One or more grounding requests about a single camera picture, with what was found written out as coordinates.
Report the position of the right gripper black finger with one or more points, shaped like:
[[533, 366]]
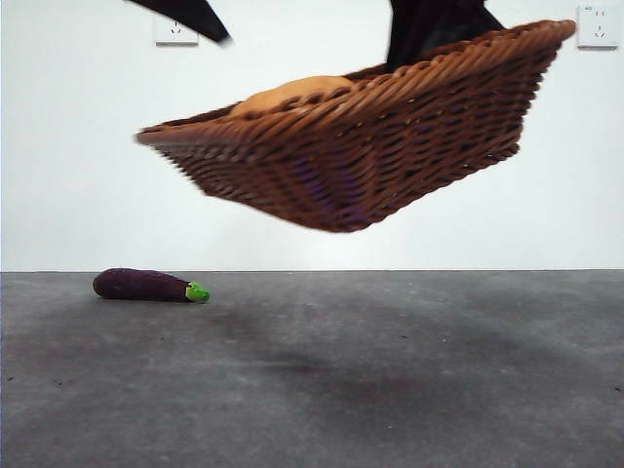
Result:
[[468, 19], [404, 34]]

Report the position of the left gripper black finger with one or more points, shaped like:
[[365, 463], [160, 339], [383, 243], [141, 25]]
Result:
[[195, 17]]

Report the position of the brown wicker basket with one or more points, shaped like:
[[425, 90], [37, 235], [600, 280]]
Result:
[[370, 146]]

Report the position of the brown potato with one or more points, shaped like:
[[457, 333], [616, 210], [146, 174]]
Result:
[[297, 92]]

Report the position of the purple eggplant with green stem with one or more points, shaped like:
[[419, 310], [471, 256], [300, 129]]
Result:
[[141, 285]]

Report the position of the white wall socket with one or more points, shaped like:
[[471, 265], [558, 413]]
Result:
[[598, 27], [168, 36]]

